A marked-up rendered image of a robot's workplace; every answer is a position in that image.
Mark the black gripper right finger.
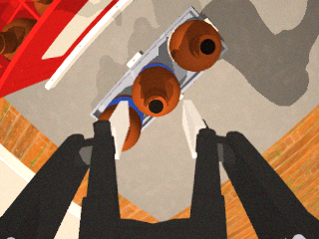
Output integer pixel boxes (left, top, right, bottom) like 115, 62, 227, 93
182, 100, 319, 239

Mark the grey rectangular tray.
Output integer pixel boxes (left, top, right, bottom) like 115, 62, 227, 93
90, 6, 205, 120

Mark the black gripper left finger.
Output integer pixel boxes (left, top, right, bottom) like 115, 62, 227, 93
0, 101, 130, 239

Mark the red plastic crate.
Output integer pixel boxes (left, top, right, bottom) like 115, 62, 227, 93
0, 0, 120, 99

